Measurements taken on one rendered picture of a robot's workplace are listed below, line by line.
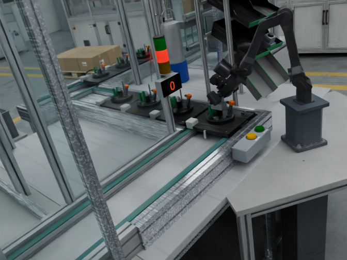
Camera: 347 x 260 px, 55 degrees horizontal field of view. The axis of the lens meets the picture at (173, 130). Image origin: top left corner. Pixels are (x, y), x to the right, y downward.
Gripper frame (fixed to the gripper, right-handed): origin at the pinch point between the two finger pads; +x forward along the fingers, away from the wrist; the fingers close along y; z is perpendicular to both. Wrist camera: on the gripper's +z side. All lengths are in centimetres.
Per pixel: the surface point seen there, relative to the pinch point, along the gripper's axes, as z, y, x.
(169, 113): 8.1, 20.0, 10.2
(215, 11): 56, -85, 28
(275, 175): -40.5, 15.8, -12.0
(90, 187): -4, 84, -26
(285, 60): 2, -171, 63
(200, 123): -4.2, 8.2, 11.2
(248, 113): -14.9, -9.2, -0.4
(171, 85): 15.3, 19.7, -2.3
